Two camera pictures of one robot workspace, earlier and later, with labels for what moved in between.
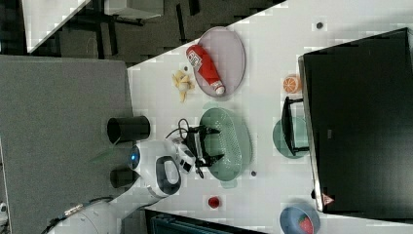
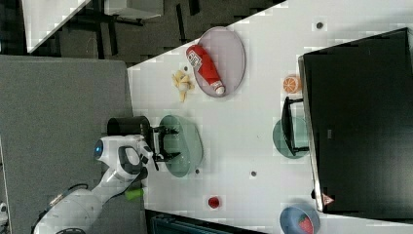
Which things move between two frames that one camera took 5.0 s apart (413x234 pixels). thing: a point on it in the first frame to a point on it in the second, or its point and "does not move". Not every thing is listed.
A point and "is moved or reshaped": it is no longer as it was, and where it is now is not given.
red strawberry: [306, 224] does not move
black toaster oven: [356, 120] does not move
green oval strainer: [233, 141] is moved or reshaped
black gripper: [195, 142] to [155, 135]
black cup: [129, 129] does not move
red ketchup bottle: [206, 67] does not move
